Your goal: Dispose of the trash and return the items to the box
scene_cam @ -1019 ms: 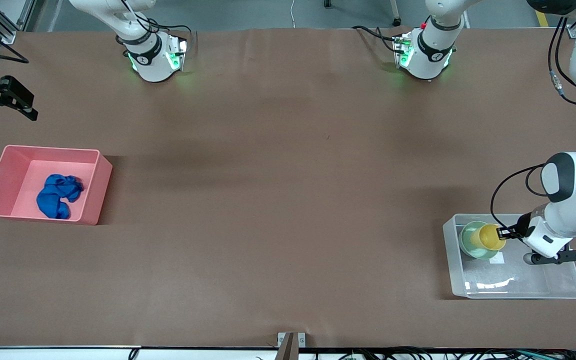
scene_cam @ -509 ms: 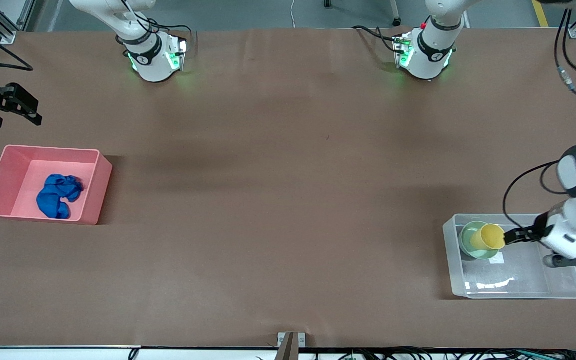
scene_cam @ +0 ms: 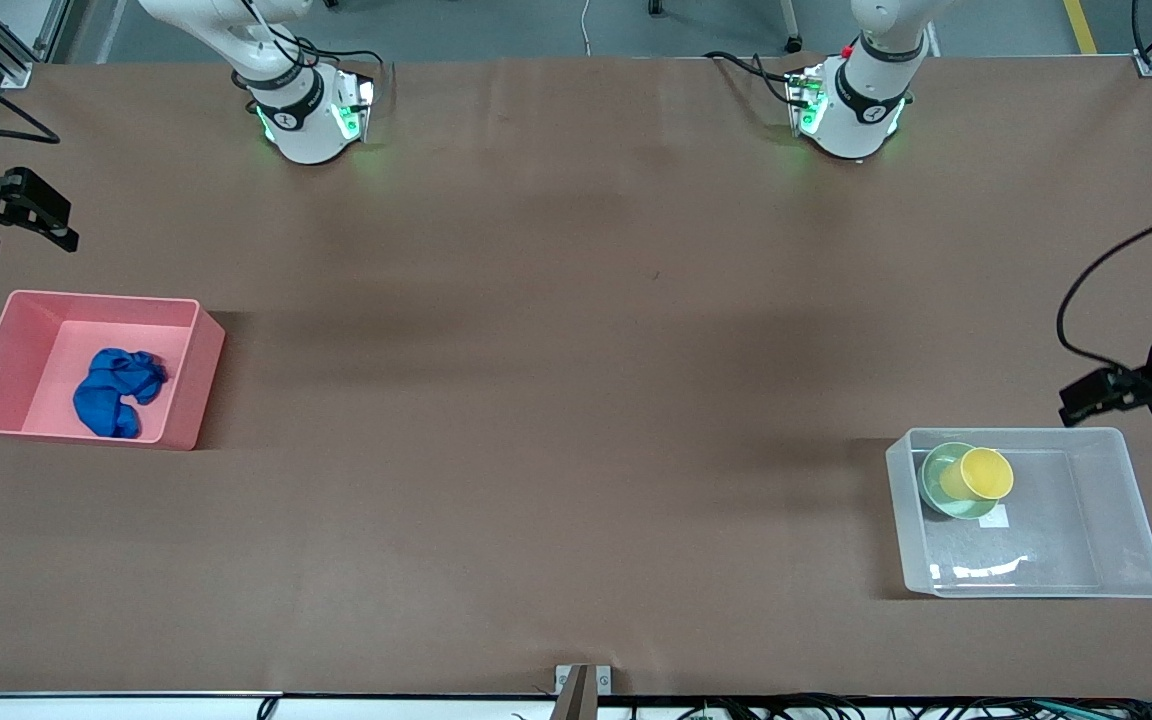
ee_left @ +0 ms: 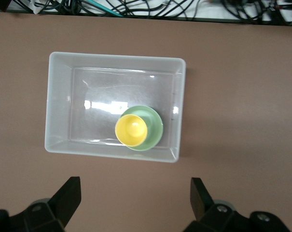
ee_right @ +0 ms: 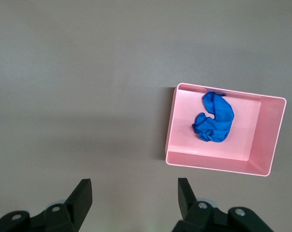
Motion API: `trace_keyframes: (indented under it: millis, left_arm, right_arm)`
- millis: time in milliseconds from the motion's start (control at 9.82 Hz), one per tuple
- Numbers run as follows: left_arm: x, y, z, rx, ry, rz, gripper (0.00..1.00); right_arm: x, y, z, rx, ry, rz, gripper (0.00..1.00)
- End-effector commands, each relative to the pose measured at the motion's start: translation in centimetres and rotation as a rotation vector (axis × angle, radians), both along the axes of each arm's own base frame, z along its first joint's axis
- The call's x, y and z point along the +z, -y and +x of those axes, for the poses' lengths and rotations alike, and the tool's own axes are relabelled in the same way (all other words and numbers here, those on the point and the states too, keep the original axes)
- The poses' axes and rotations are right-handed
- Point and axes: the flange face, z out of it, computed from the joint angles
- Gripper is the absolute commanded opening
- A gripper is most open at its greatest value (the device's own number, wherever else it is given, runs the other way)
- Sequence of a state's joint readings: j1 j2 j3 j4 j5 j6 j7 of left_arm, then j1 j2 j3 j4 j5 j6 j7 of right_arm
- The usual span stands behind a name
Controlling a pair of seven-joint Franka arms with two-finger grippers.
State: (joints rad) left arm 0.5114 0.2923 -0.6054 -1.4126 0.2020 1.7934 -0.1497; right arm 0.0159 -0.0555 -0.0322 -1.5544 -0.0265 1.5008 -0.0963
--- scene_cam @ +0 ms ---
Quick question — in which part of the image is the green bowl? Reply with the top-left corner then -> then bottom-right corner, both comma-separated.
921,441 -> 1002,521

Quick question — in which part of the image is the blue cloth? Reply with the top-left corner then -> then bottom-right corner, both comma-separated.
73,348 -> 169,439

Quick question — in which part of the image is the clear plastic container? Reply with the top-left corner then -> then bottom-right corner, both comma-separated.
884,427 -> 1152,599

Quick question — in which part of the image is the pink plastic box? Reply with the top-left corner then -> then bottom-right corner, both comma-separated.
0,290 -> 227,451

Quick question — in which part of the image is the black left base cable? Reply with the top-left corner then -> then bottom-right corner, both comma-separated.
704,50 -> 809,107

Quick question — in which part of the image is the metal table edge bracket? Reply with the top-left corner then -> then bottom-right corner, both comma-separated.
554,664 -> 613,720

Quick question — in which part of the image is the black cable bundle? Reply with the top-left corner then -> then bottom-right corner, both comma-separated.
256,693 -> 1152,720

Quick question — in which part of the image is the yellow cup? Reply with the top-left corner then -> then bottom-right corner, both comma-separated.
939,447 -> 1015,501

